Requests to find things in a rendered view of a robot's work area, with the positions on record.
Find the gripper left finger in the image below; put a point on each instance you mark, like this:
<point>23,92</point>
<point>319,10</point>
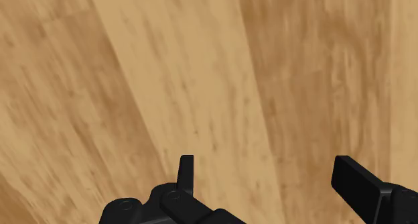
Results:
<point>183,200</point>

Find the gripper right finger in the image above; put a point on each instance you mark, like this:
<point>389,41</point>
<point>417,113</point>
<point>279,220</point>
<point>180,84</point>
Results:
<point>365,190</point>

